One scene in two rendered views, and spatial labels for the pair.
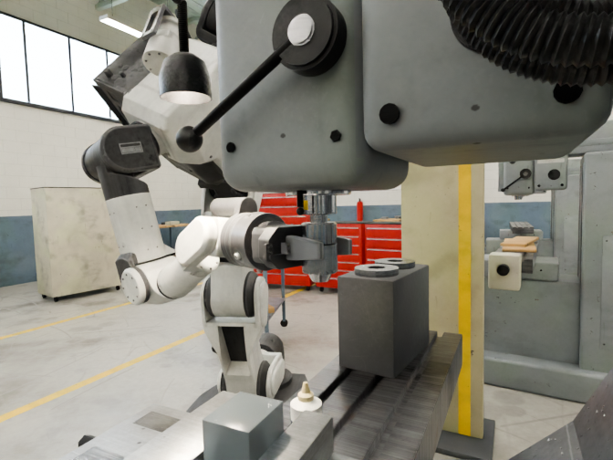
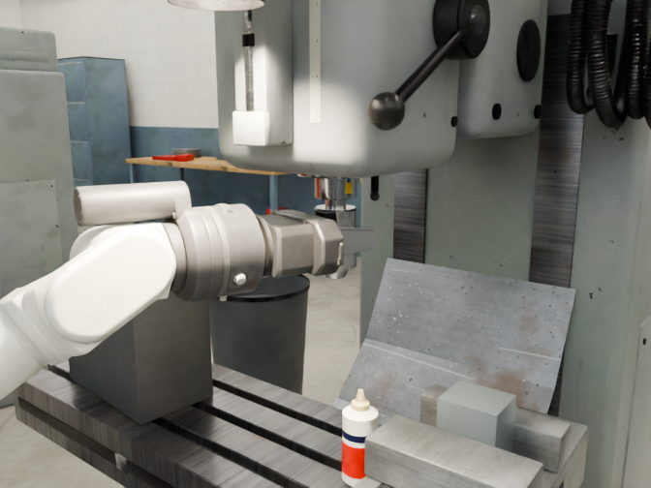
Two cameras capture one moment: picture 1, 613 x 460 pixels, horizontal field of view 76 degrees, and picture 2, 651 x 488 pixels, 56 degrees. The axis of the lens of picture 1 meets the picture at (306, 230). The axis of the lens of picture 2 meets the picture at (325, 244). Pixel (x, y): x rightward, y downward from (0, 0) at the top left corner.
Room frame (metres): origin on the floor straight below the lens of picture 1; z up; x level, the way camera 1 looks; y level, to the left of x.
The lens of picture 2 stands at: (0.42, 0.63, 1.37)
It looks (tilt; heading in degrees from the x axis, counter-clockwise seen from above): 12 degrees down; 280
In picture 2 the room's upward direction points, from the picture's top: straight up
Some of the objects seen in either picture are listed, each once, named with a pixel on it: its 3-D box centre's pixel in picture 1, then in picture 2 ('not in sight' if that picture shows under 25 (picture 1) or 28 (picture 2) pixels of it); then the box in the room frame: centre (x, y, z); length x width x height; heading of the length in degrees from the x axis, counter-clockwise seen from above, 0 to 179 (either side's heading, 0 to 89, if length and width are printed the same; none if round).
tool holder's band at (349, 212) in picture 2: (318, 225); (335, 211); (0.52, -0.02, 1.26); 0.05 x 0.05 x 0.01
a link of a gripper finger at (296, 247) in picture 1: (301, 249); (351, 241); (0.50, 0.01, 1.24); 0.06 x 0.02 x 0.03; 43
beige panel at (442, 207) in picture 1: (441, 226); not in sight; (2.12, -0.73, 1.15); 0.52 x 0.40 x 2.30; 62
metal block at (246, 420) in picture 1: (244, 439); (475, 424); (0.37, 0.06, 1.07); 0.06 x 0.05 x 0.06; 154
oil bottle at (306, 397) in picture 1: (306, 423); (359, 434); (0.49, 0.01, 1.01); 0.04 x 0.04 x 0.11
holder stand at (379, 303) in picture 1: (386, 309); (134, 324); (0.85, -0.17, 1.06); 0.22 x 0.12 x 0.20; 146
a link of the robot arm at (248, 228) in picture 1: (275, 244); (261, 248); (0.58, 0.05, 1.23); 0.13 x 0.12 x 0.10; 133
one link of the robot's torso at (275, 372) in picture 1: (252, 375); not in sight; (1.38, 0.21, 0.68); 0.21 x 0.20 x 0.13; 171
